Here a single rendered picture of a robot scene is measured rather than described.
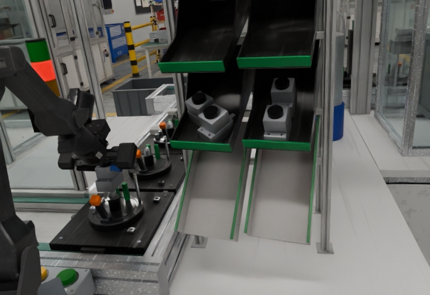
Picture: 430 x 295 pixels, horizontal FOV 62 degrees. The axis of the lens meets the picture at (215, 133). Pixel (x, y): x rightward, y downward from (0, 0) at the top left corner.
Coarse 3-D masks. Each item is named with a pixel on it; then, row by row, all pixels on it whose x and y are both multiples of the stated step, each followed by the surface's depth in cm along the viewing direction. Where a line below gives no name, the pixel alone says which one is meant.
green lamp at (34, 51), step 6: (36, 42) 89; (42, 42) 90; (30, 48) 90; (36, 48) 90; (42, 48) 91; (48, 48) 93; (30, 54) 90; (36, 54) 90; (42, 54) 91; (48, 54) 92; (30, 60) 91; (36, 60) 91; (42, 60) 91
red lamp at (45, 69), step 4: (48, 60) 93; (32, 64) 91; (36, 64) 91; (40, 64) 91; (44, 64) 92; (48, 64) 92; (36, 68) 91; (40, 68) 92; (44, 68) 92; (48, 68) 93; (52, 68) 94; (40, 72) 92; (44, 72) 92; (48, 72) 93; (52, 72) 94; (40, 76) 92; (44, 76) 92; (48, 76) 93; (52, 76) 94; (44, 80) 93; (48, 80) 93
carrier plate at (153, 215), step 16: (144, 192) 103; (160, 192) 102; (144, 208) 95; (160, 208) 94; (80, 224) 90; (144, 224) 88; (64, 240) 85; (80, 240) 84; (96, 240) 84; (112, 240) 83; (128, 240) 82; (144, 240) 82
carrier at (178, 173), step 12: (156, 144) 118; (144, 156) 113; (156, 156) 118; (168, 156) 116; (180, 156) 124; (156, 168) 112; (168, 168) 113; (180, 168) 115; (132, 180) 110; (144, 180) 109; (156, 180) 109; (168, 180) 108; (180, 180) 108
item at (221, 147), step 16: (240, 48) 85; (192, 80) 82; (208, 80) 88; (224, 80) 87; (240, 80) 85; (224, 96) 83; (240, 96) 75; (240, 112) 74; (176, 128) 76; (192, 128) 77; (176, 144) 73; (192, 144) 72; (208, 144) 70; (224, 144) 69
